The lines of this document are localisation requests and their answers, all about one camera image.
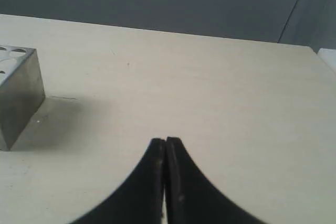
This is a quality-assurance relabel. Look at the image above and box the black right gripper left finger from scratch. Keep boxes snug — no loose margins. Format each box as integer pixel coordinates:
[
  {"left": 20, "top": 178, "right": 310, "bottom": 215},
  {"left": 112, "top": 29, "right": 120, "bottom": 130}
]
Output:
[{"left": 73, "top": 138, "right": 165, "bottom": 224}]

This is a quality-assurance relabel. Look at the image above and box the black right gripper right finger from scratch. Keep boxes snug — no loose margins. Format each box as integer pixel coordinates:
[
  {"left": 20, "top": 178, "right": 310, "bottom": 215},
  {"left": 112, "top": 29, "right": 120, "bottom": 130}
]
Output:
[{"left": 165, "top": 137, "right": 263, "bottom": 223}]

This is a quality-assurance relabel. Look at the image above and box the white object at table edge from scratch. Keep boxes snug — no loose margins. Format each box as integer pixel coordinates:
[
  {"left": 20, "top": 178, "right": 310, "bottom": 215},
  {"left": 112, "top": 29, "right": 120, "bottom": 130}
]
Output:
[{"left": 318, "top": 48, "right": 336, "bottom": 73}]

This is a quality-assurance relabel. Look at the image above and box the steel test tube rack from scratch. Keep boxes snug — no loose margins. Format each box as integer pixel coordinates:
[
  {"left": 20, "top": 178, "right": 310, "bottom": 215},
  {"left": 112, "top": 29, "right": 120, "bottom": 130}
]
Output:
[{"left": 1, "top": 45, "right": 45, "bottom": 151}]

